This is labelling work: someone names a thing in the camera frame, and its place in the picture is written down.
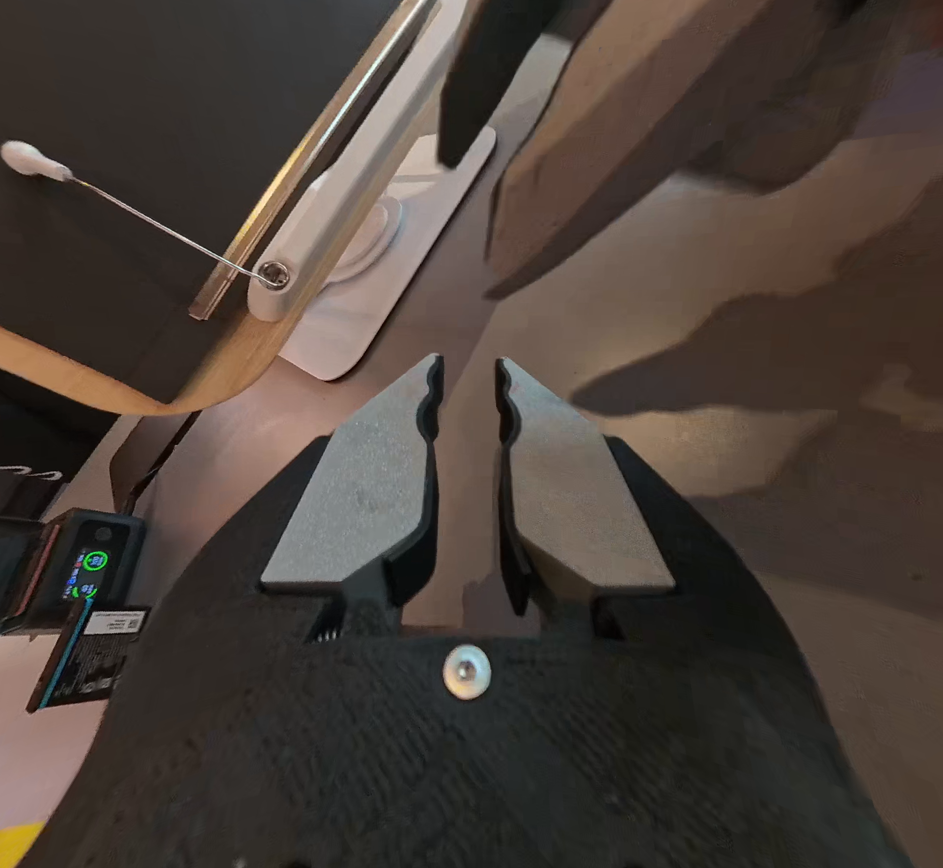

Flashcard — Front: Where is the dark power bank with display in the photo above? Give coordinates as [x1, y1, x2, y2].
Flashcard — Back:
[0, 507, 148, 637]

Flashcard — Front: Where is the book stand with black board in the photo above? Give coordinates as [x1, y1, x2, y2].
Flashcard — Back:
[0, 0, 498, 416]

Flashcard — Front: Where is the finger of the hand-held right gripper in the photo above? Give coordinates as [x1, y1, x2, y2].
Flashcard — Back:
[437, 0, 658, 171]
[482, 0, 837, 300]

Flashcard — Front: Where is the small black box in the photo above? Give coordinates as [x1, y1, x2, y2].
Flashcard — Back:
[26, 599, 153, 714]

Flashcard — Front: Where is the dark bag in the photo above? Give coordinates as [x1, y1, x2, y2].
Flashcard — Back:
[0, 375, 97, 515]

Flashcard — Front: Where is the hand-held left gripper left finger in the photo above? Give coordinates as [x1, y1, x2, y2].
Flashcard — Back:
[259, 354, 445, 609]

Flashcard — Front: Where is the yellow plastic bin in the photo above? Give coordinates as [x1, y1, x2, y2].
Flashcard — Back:
[0, 820, 47, 868]

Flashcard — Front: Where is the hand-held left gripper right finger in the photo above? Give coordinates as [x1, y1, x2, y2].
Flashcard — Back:
[495, 356, 677, 617]

